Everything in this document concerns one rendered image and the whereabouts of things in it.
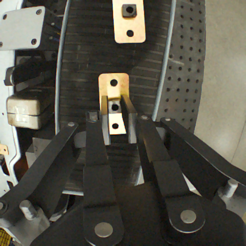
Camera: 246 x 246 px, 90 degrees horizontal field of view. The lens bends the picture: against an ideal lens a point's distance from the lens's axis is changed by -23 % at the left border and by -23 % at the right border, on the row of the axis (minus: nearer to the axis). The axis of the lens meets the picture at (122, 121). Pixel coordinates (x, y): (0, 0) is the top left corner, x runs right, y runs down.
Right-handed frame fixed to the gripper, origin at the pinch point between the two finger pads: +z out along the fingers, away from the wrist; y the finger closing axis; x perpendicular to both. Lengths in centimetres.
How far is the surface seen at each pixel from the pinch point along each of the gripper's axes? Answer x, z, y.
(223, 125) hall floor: -64, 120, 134
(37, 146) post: -9.7, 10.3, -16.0
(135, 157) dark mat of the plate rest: -8.8, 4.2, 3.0
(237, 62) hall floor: 13, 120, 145
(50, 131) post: -8.1, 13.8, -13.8
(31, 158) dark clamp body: -14.4, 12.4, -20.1
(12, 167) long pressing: -23.8, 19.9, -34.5
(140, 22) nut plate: 10.9, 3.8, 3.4
